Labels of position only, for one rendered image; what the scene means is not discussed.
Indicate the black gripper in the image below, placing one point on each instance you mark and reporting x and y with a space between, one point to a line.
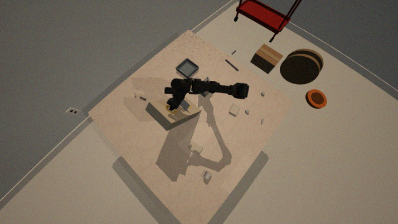
175 101

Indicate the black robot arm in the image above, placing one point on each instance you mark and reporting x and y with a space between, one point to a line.
238 90

